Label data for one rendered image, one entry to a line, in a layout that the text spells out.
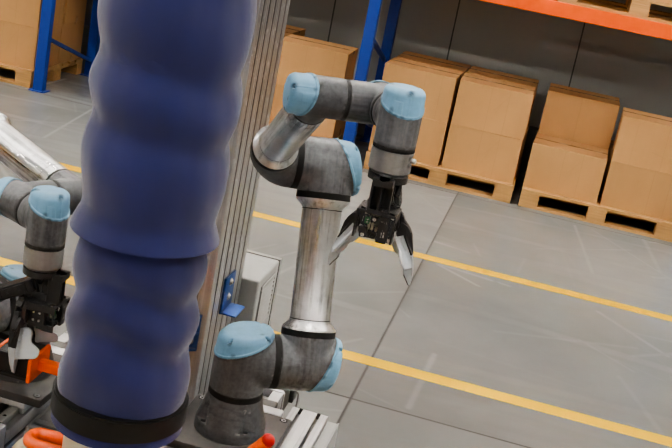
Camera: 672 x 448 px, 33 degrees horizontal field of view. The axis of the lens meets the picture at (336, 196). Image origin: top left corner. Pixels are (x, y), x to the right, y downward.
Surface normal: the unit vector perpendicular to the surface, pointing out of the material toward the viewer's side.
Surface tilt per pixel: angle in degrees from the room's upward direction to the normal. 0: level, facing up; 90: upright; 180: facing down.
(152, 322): 68
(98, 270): 108
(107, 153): 76
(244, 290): 90
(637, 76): 90
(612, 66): 90
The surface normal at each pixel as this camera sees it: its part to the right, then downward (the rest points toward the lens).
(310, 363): 0.26, 0.00
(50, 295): -0.19, 0.23
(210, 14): 0.55, 0.17
